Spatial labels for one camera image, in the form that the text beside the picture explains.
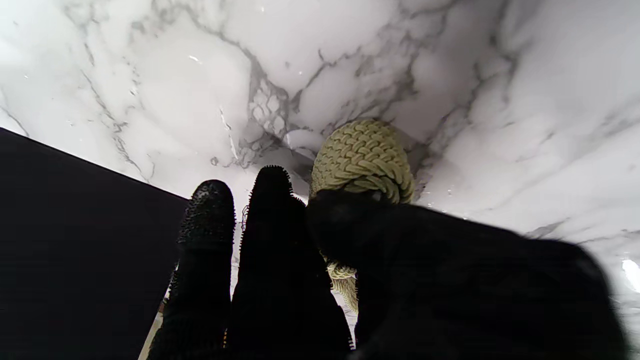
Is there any black square storage box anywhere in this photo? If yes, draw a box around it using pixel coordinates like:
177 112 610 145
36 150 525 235
0 127 191 360

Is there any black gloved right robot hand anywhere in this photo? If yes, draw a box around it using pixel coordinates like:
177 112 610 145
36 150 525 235
146 165 631 360

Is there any beige braided belt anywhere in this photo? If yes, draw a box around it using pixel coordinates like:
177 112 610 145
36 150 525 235
309 119 417 315

